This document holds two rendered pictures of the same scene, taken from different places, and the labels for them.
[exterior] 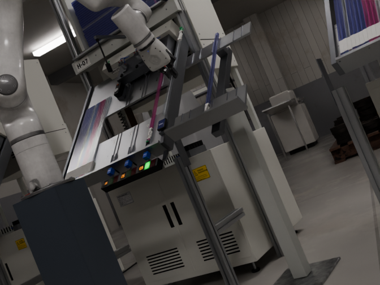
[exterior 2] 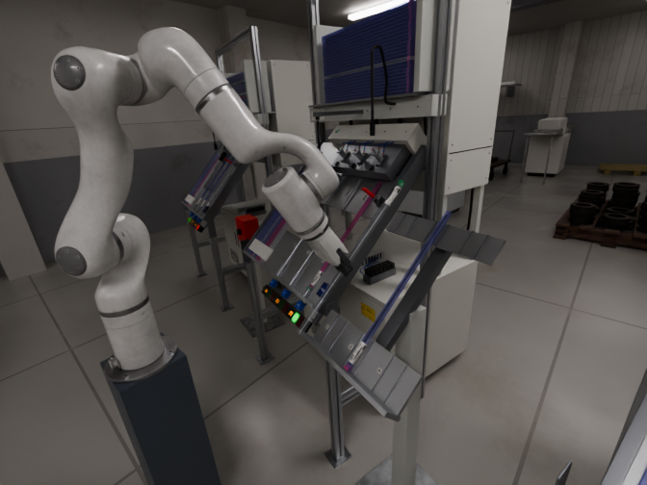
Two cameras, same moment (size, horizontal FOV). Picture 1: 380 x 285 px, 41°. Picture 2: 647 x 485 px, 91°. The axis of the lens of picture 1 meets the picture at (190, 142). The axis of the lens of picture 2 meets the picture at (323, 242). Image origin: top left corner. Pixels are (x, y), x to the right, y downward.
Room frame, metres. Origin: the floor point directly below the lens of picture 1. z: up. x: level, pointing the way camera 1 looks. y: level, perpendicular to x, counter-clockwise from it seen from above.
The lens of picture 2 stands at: (1.25, -0.31, 1.33)
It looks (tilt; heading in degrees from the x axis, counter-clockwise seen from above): 21 degrees down; 24
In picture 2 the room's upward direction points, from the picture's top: 4 degrees counter-clockwise
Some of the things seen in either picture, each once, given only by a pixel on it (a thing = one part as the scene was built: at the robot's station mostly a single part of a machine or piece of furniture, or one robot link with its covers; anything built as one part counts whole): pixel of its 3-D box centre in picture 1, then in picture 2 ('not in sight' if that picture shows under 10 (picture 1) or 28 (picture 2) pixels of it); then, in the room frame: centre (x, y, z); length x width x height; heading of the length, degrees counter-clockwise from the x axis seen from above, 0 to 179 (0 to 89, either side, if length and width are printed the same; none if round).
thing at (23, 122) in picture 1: (16, 109); (120, 260); (1.75, 0.52, 1.00); 0.19 x 0.12 x 0.24; 18
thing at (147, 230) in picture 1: (209, 210); (381, 305); (2.80, 0.04, 0.31); 0.70 x 0.65 x 0.62; 57
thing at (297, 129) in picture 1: (292, 121); (548, 146); (8.95, -1.82, 0.53); 2.23 x 0.57 x 1.05; 161
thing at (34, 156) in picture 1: (38, 165); (134, 332); (1.72, 0.51, 0.79); 0.19 x 0.19 x 0.18
